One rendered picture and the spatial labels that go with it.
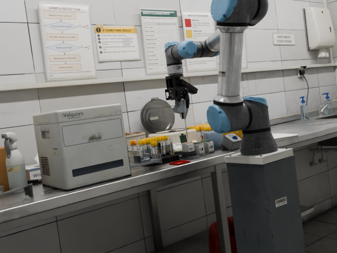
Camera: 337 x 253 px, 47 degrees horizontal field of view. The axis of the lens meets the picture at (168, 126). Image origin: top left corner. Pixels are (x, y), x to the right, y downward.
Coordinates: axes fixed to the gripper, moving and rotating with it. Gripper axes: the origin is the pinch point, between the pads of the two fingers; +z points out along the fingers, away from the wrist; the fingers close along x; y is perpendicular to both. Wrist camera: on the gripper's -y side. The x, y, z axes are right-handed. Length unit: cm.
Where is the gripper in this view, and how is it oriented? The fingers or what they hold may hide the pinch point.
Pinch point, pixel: (184, 116)
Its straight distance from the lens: 186.5
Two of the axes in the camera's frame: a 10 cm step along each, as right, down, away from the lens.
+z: 1.3, 9.9, 0.5
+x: 6.0, -0.4, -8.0
